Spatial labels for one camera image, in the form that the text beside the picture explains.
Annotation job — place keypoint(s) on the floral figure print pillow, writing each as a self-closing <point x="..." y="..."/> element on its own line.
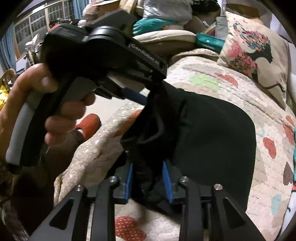
<point x="272" y="76"/>

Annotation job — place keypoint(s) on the yellow cloth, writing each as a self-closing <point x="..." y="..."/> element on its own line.
<point x="2" y="95"/>

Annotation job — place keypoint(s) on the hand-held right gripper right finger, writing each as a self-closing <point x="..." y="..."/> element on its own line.
<point x="167" y="183"/>

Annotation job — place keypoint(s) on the black pants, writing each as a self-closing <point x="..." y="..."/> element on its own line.
<point x="212" y="139"/>

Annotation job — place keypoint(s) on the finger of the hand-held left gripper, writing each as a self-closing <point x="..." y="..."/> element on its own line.
<point x="135" y="96"/>

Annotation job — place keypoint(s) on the quilted heart print bedspread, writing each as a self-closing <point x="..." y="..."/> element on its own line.
<point x="101" y="148"/>

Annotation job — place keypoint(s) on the wooden chair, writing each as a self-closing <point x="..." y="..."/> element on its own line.
<point x="8" y="75"/>

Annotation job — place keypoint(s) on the white plastic rack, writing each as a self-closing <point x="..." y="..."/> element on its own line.
<point x="33" y="46"/>

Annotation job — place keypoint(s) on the person's left hand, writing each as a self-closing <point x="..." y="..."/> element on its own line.
<point x="27" y="78"/>

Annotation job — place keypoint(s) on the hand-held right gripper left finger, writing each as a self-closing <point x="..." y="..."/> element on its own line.
<point x="129" y="185"/>

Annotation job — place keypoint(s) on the barred window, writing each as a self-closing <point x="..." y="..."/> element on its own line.
<point x="34" y="23"/>

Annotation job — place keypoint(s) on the blue curtain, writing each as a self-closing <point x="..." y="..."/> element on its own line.
<point x="7" y="51"/>

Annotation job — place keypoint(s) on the clear plastic bag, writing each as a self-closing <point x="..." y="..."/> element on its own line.
<point x="166" y="9"/>

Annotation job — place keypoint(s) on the teal plastic packet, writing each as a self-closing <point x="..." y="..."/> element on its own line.
<point x="210" y="42"/>

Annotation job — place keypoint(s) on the beige folded cushion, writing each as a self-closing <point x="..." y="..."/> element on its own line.
<point x="166" y="37"/>

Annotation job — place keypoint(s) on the red slipper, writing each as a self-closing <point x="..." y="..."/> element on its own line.
<point x="89" y="124"/>

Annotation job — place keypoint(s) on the grey cloth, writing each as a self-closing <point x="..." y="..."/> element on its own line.
<point x="222" y="25"/>

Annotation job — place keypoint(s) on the teal cloth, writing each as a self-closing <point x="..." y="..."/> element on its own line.
<point x="150" y="24"/>

